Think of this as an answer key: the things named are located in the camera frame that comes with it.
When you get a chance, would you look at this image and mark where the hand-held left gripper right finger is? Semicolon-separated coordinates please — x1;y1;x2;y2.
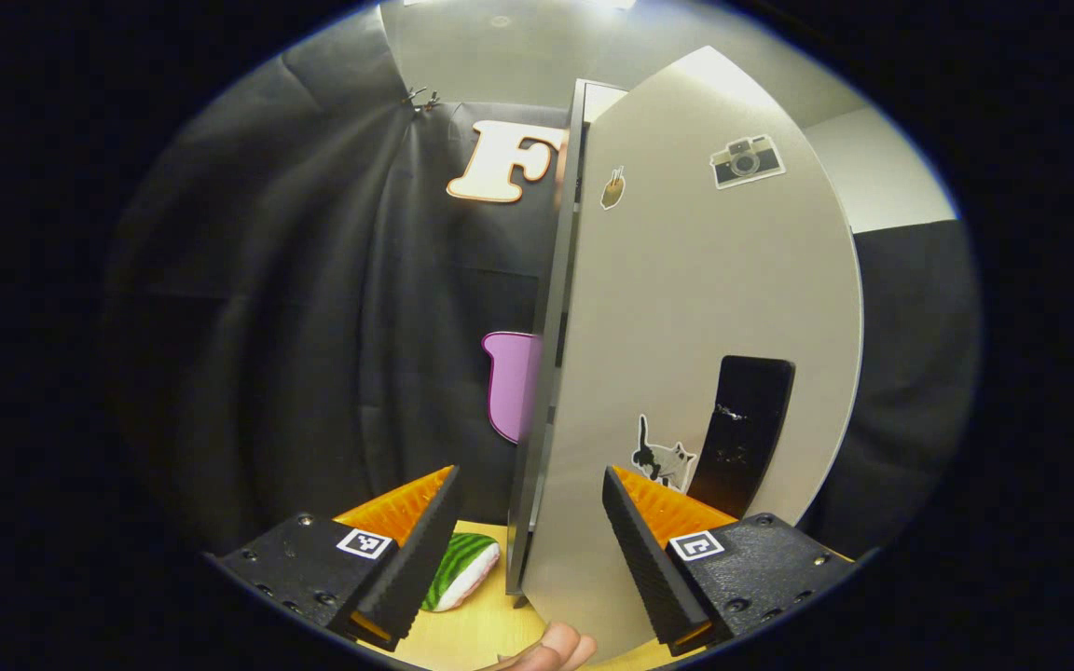
602;466;860;658

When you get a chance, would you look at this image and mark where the white shoe cabinet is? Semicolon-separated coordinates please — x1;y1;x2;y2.
506;78;632;598

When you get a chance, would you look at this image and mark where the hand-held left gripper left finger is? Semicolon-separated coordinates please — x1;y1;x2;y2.
206;464;465;651

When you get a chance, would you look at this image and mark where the white door with camera sticker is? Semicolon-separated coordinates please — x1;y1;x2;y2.
517;45;866;664

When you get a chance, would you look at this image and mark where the black backdrop cloth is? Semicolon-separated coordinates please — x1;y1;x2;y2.
102;4;983;562

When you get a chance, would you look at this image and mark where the black door handle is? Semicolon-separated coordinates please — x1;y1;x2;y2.
685;353;797;520

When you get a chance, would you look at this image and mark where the watermelon slice plush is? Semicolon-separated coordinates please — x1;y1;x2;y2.
420;532;503;614

